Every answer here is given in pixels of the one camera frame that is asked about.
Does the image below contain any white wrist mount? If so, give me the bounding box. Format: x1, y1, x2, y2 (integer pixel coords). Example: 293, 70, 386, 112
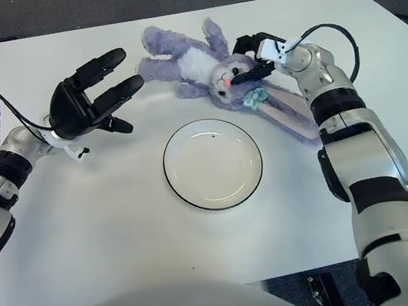
254, 35, 298, 71
41, 107, 94, 169

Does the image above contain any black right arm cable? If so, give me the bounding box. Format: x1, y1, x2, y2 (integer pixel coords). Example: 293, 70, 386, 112
283, 19, 364, 91

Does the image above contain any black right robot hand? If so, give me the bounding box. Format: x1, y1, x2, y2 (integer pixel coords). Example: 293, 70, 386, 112
222, 28, 292, 87

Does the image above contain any white plate with black rim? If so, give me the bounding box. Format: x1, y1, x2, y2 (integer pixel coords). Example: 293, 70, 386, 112
156, 110, 270, 218

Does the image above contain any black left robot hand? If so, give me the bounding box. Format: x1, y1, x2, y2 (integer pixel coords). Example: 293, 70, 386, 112
40, 44, 153, 146

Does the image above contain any purple plush teddy bear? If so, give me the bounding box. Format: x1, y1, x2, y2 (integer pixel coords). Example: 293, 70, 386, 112
130, 2, 324, 173

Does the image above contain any black metal table bracket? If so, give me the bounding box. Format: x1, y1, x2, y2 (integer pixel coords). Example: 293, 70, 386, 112
306, 270, 344, 306

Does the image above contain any white right wrist mount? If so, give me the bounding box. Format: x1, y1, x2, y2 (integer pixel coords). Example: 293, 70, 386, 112
254, 35, 298, 71

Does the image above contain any white left wrist mount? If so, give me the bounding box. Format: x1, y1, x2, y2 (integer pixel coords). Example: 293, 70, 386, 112
41, 107, 94, 169

